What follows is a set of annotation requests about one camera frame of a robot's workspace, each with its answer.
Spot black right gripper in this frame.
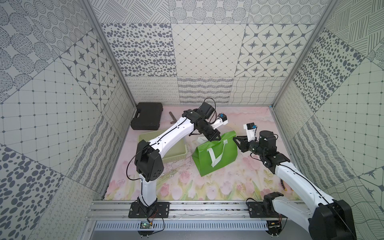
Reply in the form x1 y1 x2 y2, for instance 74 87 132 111
233 135 266 157

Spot green insulated delivery bag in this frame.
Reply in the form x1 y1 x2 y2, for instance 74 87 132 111
192 131 238 177

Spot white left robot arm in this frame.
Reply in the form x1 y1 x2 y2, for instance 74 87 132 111
135 107 228 215

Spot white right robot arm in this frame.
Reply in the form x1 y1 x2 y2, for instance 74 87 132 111
233 131 357 240

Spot grey L-shaped hex key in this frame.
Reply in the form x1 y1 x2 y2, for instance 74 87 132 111
169 112 178 124

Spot light green plastic basket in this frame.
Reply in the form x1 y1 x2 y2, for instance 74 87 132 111
138 130 188 164

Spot black plastic tool case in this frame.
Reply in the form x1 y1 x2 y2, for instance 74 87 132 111
131 102 163 130

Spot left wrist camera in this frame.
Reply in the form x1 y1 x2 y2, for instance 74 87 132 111
196 102 228 129

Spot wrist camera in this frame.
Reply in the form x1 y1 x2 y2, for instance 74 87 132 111
242 122 278 151
196 102 228 129

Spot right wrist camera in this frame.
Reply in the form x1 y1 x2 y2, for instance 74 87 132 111
242 122 278 151

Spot yellow handled pliers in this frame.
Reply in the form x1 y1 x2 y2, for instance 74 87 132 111
280 180 287 191

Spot aluminium mounting rail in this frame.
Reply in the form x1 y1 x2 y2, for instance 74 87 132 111
85 200 334 232

